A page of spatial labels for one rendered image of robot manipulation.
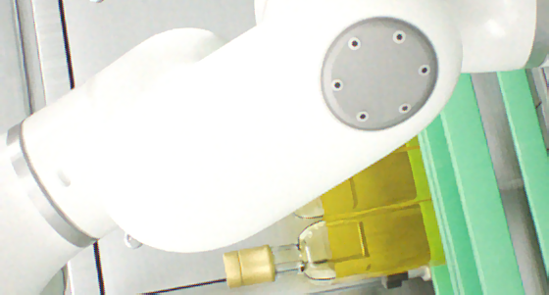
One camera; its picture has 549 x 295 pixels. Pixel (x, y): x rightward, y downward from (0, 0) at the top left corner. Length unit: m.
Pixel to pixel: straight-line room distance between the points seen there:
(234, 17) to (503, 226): 0.45
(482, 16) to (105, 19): 0.66
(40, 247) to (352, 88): 0.22
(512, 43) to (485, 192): 0.30
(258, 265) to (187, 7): 0.35
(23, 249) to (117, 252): 0.51
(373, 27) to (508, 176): 0.41
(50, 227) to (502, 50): 0.27
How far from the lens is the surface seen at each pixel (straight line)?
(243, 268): 0.96
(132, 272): 1.10
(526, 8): 0.58
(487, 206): 0.87
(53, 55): 1.17
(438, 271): 1.03
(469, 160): 0.88
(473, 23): 0.59
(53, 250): 0.62
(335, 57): 0.49
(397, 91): 0.50
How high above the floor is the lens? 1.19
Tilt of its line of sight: 6 degrees down
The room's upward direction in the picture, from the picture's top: 100 degrees counter-clockwise
